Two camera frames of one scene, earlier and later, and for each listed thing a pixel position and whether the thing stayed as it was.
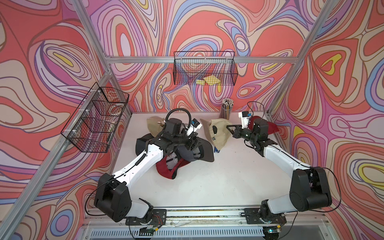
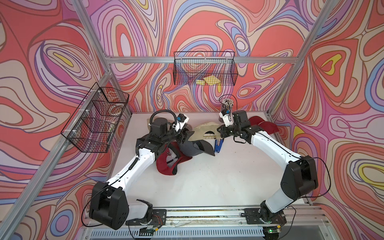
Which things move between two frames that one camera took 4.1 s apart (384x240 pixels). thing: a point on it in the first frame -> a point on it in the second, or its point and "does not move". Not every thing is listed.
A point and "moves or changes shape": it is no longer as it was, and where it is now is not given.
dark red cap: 272,127 does not move
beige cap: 218,131 -> 199,131
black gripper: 193,127 -> 181,120
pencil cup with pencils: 226,108 does not move
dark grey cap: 203,150 moves or changes shape
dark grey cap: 141,144 does not move
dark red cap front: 168,166 moves or changes shape
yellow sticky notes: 210,79 does not move
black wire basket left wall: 95,119 does not move
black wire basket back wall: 214,68 does not move
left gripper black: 191,144 -> 185,137
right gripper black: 236,132 -> 222,131
